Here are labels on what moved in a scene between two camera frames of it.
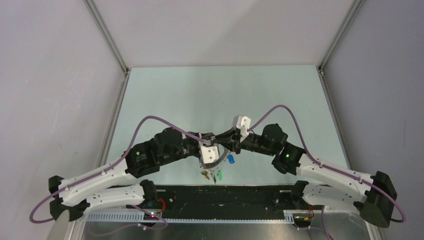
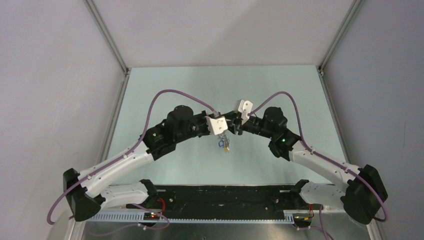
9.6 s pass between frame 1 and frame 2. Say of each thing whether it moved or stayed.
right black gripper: moved
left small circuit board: stayed
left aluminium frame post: stayed
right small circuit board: stayed
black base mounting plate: stayed
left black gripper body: moved
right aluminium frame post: stayed
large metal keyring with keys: moved
